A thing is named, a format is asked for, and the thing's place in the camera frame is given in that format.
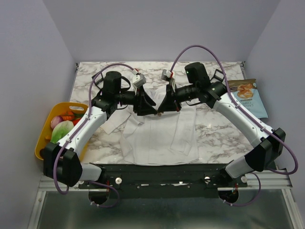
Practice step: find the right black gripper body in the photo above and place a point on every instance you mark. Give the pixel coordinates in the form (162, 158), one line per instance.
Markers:
(171, 97)

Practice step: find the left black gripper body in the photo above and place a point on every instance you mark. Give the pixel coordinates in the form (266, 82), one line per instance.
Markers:
(138, 99)

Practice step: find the white button shirt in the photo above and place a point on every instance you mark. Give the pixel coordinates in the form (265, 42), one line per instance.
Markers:
(165, 139)

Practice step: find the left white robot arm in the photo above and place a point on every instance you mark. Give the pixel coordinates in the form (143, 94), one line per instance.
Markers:
(61, 160)

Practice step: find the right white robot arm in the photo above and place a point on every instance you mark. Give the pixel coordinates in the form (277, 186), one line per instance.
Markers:
(262, 137)

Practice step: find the red toy pepper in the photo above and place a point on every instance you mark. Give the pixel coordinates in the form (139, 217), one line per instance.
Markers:
(76, 120)

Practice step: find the blue chips bag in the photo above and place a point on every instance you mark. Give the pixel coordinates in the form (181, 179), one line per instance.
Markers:
(246, 92)

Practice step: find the orange toy carrot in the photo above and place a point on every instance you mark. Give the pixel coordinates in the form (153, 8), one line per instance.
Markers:
(68, 116)

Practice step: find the yellow plastic basket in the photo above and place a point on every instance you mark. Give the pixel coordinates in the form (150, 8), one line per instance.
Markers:
(77, 108)

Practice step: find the green toy lettuce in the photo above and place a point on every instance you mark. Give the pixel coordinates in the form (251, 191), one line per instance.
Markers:
(61, 130)

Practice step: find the purple toy onion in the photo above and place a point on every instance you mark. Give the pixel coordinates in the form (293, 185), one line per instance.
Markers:
(55, 121)

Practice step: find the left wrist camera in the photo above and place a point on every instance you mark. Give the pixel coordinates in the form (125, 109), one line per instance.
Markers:
(138, 80)

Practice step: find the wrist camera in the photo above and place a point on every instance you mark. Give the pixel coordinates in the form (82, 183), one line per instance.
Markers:
(166, 75)
(138, 80)

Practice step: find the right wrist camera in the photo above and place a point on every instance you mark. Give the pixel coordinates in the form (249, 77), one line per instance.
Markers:
(166, 75)

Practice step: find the left black frame stand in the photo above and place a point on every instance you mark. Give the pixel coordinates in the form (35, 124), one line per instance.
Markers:
(98, 80)

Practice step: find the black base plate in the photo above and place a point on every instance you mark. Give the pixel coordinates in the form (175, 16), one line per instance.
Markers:
(181, 181)

